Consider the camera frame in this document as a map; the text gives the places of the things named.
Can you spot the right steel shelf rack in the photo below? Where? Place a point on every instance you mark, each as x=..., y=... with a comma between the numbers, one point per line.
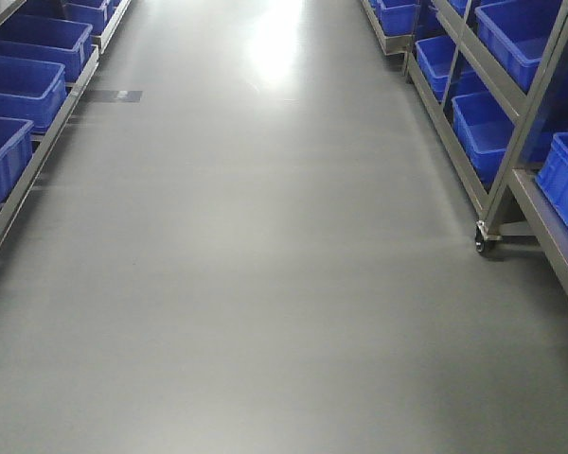
x=493, y=77

